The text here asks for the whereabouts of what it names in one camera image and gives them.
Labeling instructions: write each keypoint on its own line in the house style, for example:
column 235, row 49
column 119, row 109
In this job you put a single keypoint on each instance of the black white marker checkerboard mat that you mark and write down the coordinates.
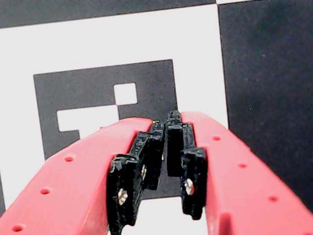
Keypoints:
column 269, row 61

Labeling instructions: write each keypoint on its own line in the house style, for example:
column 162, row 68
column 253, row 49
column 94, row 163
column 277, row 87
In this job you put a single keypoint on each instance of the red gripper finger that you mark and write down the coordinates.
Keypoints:
column 61, row 186
column 239, row 191

